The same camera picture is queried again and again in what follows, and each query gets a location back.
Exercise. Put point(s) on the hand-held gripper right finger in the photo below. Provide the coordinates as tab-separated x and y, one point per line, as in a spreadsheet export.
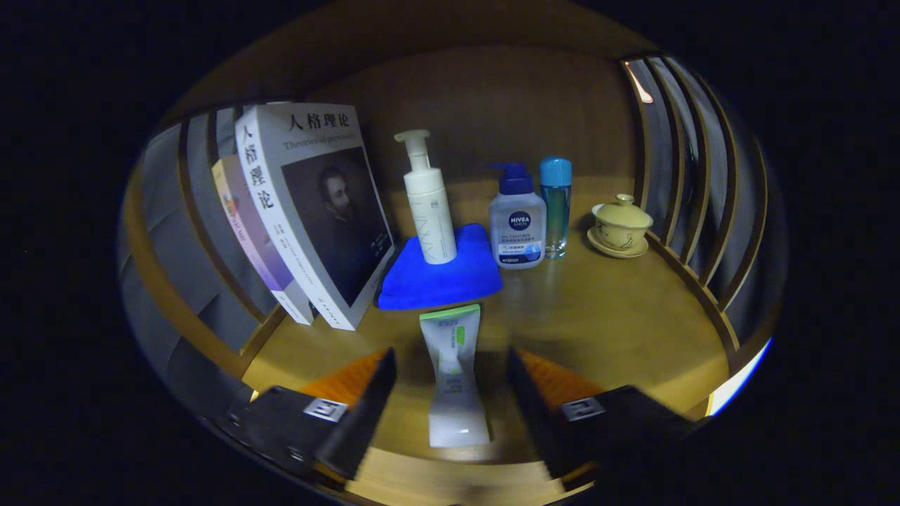
541	414

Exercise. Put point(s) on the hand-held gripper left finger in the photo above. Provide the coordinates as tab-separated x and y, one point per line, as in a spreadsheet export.
358	414

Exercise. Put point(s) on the white and green tube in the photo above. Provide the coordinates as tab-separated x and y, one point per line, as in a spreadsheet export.
455	393

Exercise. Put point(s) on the wooden countertop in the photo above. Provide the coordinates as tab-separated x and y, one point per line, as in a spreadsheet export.
598	316

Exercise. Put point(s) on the wooden cabinet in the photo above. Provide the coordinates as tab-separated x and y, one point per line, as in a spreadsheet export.
492	105

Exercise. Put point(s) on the blue folded cloth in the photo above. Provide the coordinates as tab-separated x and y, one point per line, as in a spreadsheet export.
436	284

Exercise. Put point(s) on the clear bottle with blue pump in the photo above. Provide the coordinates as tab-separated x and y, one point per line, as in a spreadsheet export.
517	225

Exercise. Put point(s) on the white book with portrait cover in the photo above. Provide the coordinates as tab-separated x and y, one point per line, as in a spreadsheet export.
330	218

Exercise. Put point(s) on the purple book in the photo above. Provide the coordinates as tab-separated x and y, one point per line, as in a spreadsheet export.
260	239

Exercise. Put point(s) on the yellow lidded teacup with saucer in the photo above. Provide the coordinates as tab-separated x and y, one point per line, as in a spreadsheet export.
620	225

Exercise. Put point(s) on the slim teal bottle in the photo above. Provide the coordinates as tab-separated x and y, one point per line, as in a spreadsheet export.
555	204

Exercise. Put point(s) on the white pump bottle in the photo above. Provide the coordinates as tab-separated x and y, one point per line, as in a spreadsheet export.
432	211

